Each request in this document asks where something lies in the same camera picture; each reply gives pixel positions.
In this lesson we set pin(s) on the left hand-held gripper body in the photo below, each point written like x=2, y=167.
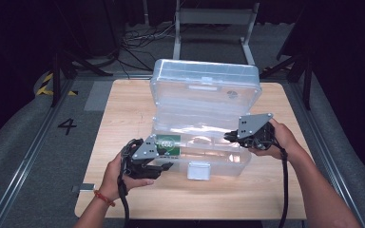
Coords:
x=144, y=150

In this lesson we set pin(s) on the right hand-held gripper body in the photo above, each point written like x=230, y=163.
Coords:
x=252, y=126

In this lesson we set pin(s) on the green and white box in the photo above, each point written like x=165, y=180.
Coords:
x=168, y=142

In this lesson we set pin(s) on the clear plastic storage box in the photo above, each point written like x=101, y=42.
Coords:
x=202, y=101

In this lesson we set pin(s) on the person's right hand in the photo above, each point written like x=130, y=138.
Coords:
x=285, y=142

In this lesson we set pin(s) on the person's left hand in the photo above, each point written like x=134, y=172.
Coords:
x=112, y=180

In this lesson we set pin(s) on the person's dark clothing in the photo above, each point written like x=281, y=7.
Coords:
x=196, y=224

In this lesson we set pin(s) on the black stand leg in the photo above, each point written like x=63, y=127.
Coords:
x=56, y=79
x=306, y=82

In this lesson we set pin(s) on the grey metal stand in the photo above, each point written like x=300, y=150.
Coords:
x=215, y=15

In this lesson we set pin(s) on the metal floor rail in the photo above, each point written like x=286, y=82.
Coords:
x=28, y=155
x=316, y=126

